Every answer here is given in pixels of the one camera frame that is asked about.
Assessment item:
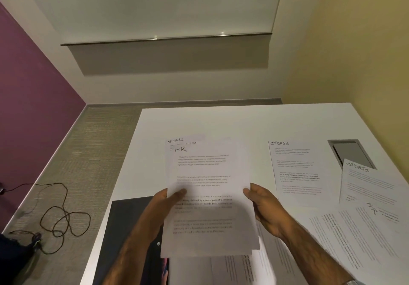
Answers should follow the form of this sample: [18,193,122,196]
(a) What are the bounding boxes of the person's right forearm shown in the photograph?
[276,222,355,285]

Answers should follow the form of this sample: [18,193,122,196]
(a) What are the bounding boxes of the white wall board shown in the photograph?
[19,0,287,46]

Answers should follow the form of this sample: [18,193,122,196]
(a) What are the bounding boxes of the person's right hand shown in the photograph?
[242,182,296,239]

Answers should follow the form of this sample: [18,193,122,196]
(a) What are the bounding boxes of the black floor cable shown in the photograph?
[0,182,92,255]

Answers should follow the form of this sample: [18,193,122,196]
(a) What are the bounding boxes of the black expanding folder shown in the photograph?
[92,197,170,285]

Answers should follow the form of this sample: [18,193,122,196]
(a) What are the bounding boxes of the white text paper sheet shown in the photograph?
[306,198,409,282]
[159,138,261,258]
[268,140,333,208]
[338,159,409,213]
[164,134,208,170]
[169,224,309,285]

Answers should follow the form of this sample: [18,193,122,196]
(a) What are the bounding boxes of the grey table cable hatch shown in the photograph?
[327,139,377,170]

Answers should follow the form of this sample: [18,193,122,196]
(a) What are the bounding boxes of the person's left hand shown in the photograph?
[135,188,187,247]

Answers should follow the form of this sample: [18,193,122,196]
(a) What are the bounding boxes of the person's left forearm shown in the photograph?
[102,233,160,285]

